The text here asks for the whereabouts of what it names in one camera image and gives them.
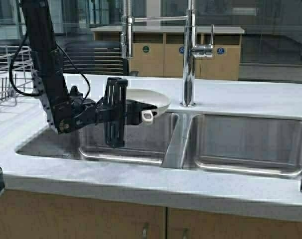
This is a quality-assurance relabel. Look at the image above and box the chrome kitchen faucet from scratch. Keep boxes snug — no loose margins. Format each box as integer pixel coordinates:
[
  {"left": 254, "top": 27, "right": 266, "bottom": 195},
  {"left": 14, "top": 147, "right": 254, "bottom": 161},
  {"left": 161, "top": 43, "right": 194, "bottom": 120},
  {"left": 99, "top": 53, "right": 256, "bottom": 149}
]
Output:
[{"left": 120, "top": 0, "right": 214, "bottom": 108}]

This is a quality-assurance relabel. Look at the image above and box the left cabinet door handle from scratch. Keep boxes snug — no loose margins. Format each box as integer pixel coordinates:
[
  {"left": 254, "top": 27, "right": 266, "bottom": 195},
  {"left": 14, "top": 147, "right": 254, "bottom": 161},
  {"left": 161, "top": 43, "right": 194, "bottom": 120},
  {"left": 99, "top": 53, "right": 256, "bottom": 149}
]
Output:
[{"left": 142, "top": 223, "right": 149, "bottom": 239}]

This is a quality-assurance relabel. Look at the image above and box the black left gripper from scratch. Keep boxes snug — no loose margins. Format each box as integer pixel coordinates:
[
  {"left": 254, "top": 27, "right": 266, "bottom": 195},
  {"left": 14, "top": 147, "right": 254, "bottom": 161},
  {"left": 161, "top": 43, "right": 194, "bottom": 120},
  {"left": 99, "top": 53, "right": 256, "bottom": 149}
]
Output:
[{"left": 69, "top": 77, "right": 157, "bottom": 148}]

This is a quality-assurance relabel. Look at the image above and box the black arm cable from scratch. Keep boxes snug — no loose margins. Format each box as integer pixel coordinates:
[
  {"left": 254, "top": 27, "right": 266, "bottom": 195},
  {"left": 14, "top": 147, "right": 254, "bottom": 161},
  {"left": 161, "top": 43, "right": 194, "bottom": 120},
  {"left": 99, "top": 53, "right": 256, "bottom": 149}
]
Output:
[{"left": 8, "top": 32, "right": 91, "bottom": 100}]

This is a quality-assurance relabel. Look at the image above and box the white wire dish rack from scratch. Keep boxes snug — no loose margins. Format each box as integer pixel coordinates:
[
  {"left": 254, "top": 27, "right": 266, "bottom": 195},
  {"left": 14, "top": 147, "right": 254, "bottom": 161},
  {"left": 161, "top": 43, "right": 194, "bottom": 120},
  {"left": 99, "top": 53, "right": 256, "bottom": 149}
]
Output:
[{"left": 0, "top": 45, "right": 39, "bottom": 117}]

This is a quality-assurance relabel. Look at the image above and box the right cabinet door handle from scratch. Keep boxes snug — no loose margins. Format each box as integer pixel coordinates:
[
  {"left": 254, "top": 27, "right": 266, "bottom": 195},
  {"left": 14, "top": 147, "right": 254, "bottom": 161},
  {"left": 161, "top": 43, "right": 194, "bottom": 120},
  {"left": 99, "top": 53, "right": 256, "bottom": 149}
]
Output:
[{"left": 182, "top": 228, "right": 188, "bottom": 239}]

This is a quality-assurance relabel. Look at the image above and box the wooden under-sink cabinet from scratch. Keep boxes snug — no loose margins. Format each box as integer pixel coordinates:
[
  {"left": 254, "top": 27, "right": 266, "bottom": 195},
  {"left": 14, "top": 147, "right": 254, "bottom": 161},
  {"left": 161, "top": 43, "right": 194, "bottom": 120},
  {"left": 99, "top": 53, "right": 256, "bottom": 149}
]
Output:
[{"left": 0, "top": 190, "right": 302, "bottom": 239}]

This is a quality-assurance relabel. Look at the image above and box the wooden recycling bin cabinet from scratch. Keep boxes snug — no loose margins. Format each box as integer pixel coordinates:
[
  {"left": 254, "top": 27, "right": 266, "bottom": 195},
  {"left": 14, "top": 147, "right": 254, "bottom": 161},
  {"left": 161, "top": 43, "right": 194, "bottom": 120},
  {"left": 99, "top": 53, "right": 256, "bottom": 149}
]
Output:
[{"left": 90, "top": 24, "right": 245, "bottom": 81}]

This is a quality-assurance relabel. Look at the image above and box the black slatted chair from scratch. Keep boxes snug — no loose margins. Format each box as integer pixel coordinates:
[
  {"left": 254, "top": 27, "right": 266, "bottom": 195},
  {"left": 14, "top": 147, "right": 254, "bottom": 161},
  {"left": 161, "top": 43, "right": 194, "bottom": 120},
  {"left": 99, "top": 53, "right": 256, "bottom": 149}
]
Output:
[{"left": 63, "top": 40, "right": 139, "bottom": 77}]

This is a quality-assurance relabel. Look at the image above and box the cabinet door handle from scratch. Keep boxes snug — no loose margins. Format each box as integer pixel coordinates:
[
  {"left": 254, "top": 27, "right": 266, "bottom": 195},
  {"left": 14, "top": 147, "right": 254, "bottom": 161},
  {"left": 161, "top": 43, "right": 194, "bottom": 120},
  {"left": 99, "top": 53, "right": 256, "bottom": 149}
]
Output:
[
  {"left": 182, "top": 228, "right": 188, "bottom": 239},
  {"left": 142, "top": 223, "right": 149, "bottom": 239}
]

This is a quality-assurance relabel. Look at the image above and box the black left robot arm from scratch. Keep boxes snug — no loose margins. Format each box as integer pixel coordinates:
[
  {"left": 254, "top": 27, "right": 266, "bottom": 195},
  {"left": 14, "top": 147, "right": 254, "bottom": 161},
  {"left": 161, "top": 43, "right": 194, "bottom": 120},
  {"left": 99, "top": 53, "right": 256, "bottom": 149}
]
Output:
[{"left": 20, "top": 0, "right": 157, "bottom": 148}]

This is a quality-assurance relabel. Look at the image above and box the stainless steel double sink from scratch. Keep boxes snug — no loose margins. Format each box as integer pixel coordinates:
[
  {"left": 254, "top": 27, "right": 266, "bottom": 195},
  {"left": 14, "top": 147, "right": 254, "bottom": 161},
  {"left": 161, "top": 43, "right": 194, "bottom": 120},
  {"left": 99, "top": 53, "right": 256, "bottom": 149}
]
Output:
[{"left": 16, "top": 113, "right": 302, "bottom": 178}]

